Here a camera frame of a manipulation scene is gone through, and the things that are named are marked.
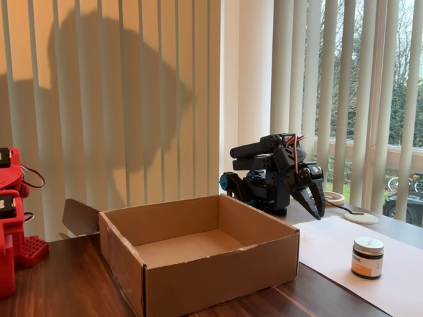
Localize round beige cable grommet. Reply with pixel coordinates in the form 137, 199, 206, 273
343, 211, 380, 225

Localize open cardboard box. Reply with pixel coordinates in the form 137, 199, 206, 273
59, 194, 301, 317

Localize dark parked vehicle outside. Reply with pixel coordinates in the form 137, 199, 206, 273
383, 194, 423, 227

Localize small jar with silver lid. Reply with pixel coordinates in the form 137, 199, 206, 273
350, 236, 385, 281

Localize masking tape roll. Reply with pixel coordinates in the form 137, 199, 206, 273
322, 190, 346, 206

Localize red leader robot arm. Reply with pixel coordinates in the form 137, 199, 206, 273
0, 147, 50, 300

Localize white paper with drawn circles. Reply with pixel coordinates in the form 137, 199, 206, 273
292, 215, 423, 317

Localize thin black cable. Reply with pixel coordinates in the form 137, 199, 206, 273
325, 197, 356, 215

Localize vertical window blinds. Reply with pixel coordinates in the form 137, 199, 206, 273
270, 0, 423, 229
0, 0, 221, 242

